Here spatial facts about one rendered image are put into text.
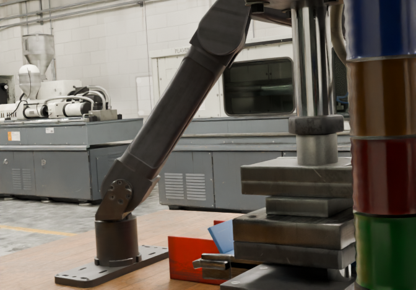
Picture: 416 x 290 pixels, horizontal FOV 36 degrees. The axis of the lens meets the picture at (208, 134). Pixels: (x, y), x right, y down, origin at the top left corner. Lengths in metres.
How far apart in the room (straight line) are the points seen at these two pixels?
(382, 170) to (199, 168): 6.09
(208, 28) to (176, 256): 0.31
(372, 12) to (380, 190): 0.08
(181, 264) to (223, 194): 5.36
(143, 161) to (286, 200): 0.39
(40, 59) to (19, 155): 1.44
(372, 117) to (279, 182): 0.29
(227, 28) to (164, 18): 8.33
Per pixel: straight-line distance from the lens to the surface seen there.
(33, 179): 8.26
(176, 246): 0.88
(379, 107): 0.29
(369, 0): 0.30
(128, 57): 9.67
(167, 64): 6.59
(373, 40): 0.29
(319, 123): 0.58
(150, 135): 0.92
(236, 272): 0.63
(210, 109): 6.26
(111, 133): 7.69
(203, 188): 6.37
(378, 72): 0.29
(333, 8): 0.68
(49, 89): 8.82
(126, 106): 9.72
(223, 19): 0.89
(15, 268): 1.06
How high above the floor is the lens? 1.14
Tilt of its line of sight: 3 degrees down
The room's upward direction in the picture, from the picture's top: 3 degrees counter-clockwise
